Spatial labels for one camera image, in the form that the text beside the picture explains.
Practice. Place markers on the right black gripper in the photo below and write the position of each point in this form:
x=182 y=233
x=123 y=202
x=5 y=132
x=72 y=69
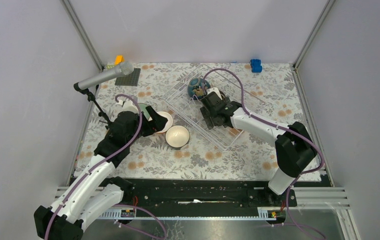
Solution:
x=207 y=115

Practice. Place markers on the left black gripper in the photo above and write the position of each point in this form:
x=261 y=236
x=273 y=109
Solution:
x=155 y=125

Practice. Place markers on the teal square ceramic cup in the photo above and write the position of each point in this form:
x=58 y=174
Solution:
x=177 y=137

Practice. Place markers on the dark blue floral bowl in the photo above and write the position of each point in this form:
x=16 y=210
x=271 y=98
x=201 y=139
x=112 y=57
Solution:
x=197 y=88

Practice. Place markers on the celadon green ceramic bowl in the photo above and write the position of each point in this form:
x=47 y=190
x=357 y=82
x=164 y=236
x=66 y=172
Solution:
x=144 y=110

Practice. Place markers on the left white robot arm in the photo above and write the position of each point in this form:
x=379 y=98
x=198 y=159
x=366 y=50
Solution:
x=68 y=217

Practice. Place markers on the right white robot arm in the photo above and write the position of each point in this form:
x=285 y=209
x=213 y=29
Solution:
x=293 y=145

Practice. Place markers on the floral table mat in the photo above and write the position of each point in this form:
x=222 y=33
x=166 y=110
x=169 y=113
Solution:
x=250 y=157

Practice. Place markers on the grey lego baseplate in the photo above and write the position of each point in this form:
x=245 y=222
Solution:
x=129 y=80

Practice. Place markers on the blue toy brick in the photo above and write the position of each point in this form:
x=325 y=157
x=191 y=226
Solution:
x=256 y=65

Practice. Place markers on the silver microphone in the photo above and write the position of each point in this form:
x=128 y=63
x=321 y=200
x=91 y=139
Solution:
x=121 y=70

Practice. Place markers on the yellow toy brick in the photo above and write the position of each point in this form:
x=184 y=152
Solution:
x=119 y=59

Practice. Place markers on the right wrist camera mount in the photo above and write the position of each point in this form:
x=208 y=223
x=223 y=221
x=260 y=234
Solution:
x=217 y=91

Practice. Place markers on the white wire dish rack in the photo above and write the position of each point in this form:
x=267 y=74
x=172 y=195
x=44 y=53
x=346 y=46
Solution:
x=178 y=100

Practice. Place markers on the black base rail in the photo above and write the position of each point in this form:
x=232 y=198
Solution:
x=204 y=198

